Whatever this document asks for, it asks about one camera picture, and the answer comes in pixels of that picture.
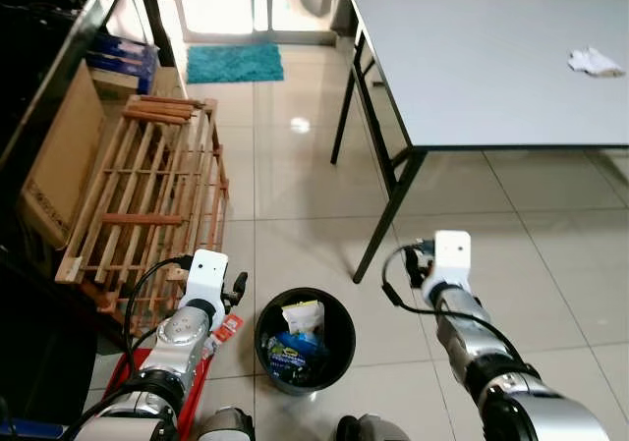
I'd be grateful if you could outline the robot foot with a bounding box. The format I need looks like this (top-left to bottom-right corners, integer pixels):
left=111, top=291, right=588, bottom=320
left=336, top=413, right=410, bottom=441
left=196, top=408, right=256, bottom=441

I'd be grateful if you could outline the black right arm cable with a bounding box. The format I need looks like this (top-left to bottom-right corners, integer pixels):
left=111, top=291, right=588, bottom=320
left=380, top=244, right=524, bottom=365

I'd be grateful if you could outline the black round rubbish bin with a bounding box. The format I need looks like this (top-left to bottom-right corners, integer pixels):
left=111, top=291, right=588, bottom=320
left=254, top=287, right=358, bottom=396

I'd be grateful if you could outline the red dustpan with blue handle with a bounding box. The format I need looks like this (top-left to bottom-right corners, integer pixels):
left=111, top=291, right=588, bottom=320
left=103, top=348, right=213, bottom=441

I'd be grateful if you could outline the teal floor mat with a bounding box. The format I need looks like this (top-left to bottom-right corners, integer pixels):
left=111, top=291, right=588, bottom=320
left=186, top=43, right=286, bottom=85

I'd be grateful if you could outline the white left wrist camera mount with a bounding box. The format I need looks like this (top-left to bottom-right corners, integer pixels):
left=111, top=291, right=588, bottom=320
left=182, top=249, right=230, bottom=310

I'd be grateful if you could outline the yellow white snack packet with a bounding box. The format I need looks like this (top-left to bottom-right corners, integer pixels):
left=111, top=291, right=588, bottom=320
left=282, top=301, right=326, bottom=340

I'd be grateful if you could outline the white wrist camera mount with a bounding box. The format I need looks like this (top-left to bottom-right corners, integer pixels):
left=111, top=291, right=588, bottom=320
left=432, top=230, right=474, bottom=291
left=182, top=249, right=230, bottom=310

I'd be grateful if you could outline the blue snack packet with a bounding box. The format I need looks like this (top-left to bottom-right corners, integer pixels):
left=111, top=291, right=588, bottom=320
left=265, top=331, right=327, bottom=384

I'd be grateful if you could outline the grey table with black legs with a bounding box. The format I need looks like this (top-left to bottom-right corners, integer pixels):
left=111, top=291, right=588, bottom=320
left=330, top=0, right=629, bottom=286

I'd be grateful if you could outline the white paper tissue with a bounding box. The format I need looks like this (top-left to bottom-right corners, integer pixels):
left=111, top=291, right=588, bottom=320
left=568, top=47, right=626, bottom=79

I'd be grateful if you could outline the black glass-top desk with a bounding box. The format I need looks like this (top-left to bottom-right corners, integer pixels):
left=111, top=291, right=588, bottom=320
left=0, top=0, right=131, bottom=172

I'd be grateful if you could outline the blue cardboard box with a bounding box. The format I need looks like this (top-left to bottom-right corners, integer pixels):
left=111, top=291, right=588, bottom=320
left=86, top=32, right=159, bottom=94

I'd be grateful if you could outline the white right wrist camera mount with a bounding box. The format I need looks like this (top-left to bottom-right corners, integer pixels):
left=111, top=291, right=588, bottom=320
left=432, top=230, right=474, bottom=291

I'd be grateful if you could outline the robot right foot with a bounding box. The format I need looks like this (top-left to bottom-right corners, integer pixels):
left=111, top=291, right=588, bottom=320
left=336, top=413, right=410, bottom=441

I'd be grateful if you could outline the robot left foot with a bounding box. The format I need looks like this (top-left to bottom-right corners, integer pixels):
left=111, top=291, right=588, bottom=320
left=196, top=408, right=256, bottom=441

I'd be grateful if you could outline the wooden slatted shoe rack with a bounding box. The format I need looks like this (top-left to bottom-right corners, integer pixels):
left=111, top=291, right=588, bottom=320
left=56, top=94, right=231, bottom=336

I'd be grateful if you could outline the flat brown cardboard box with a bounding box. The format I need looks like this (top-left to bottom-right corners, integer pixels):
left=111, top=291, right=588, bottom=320
left=20, top=63, right=107, bottom=251

